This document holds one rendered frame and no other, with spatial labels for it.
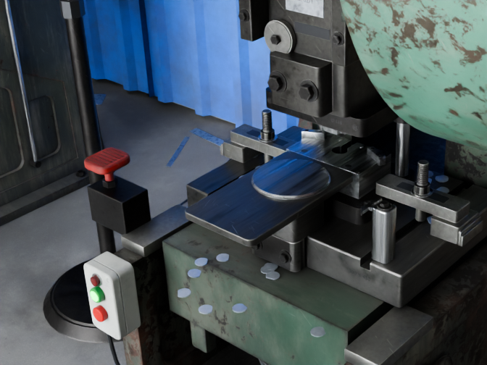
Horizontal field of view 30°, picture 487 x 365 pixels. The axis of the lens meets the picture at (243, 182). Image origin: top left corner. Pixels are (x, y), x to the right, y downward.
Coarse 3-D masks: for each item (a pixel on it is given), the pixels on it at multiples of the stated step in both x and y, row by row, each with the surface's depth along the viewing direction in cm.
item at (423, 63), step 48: (384, 0) 85; (432, 0) 81; (480, 0) 77; (384, 48) 90; (432, 48) 85; (480, 48) 81; (384, 96) 99; (432, 96) 93; (480, 96) 87; (480, 144) 100
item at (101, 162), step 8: (104, 152) 159; (112, 152) 159; (120, 152) 159; (88, 160) 157; (96, 160) 157; (104, 160) 156; (112, 160) 156; (120, 160) 156; (128, 160) 158; (88, 168) 156; (96, 168) 155; (104, 168) 154; (112, 168) 155; (104, 176) 159; (112, 176) 159
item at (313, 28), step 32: (288, 0) 134; (320, 0) 130; (288, 32) 135; (320, 32) 132; (288, 64) 135; (320, 64) 132; (352, 64) 133; (288, 96) 138; (320, 96) 134; (352, 96) 135
